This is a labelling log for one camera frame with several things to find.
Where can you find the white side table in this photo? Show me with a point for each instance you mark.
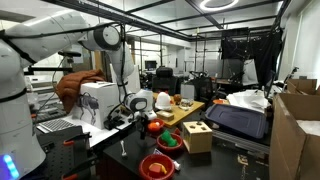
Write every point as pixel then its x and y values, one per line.
pixel 96 133

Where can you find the red block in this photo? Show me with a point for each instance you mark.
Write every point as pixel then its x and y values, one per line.
pixel 155 168

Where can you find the black electronic device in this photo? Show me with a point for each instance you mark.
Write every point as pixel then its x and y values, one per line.
pixel 113 123

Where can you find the white plush toy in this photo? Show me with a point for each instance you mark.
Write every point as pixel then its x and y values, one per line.
pixel 164 101

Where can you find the white paper pile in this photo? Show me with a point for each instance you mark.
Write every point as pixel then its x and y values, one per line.
pixel 248 100

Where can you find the white robot dog box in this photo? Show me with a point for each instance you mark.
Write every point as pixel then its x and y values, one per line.
pixel 96 103

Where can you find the wooden shape sorter box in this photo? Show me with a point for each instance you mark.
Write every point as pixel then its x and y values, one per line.
pixel 196 138

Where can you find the yellow curved toy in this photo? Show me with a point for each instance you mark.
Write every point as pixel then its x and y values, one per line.
pixel 163 169

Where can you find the small red cube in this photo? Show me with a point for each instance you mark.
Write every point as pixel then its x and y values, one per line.
pixel 177 131

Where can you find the dark blue bin lid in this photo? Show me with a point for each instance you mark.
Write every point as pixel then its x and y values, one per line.
pixel 236 120

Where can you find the black camera boom stand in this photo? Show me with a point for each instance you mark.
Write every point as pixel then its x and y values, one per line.
pixel 68 54

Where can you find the brown jacket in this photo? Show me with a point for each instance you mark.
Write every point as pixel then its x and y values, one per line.
pixel 76 86

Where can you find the wooden table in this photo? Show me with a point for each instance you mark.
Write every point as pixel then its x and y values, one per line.
pixel 197 106

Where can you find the black mesh chair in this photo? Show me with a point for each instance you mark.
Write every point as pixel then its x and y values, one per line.
pixel 203 86

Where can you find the black office chair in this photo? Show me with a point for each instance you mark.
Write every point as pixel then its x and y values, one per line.
pixel 165 80

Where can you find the tan cardboard box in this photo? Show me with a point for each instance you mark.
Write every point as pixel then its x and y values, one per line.
pixel 165 115

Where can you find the clear plastic bag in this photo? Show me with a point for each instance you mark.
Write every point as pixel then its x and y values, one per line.
pixel 185 104

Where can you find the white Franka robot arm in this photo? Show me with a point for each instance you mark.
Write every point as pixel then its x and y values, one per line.
pixel 33 50

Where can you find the black backdrop curtain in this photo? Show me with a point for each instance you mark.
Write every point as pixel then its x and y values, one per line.
pixel 253 50

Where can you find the small open cardboard box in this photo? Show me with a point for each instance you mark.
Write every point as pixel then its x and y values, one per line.
pixel 301 86

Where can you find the blue white packet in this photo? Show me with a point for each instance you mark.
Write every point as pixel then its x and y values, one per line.
pixel 176 165

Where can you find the black orange bar clamp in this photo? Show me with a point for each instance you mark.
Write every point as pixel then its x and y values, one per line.
pixel 80 166
pixel 76 138

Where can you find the silver laptop keyboard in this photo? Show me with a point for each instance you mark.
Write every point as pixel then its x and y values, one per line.
pixel 55 125

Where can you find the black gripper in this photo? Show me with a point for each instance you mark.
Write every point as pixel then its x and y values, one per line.
pixel 143 122

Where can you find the orange ball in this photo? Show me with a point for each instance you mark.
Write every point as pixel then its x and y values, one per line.
pixel 153 126

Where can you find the green toy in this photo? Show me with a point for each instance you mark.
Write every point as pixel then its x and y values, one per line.
pixel 168 139

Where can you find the black ceiling truss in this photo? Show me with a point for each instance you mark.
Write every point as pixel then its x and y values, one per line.
pixel 150 27

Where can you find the white packing cloth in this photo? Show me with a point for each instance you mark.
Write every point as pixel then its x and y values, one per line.
pixel 310 126

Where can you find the large cardboard box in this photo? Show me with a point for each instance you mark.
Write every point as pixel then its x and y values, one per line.
pixel 290 143

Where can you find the black pegboard stand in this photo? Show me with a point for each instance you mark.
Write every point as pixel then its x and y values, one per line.
pixel 56 156

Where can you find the distant dark monitor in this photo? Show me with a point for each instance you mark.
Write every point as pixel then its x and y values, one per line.
pixel 150 65

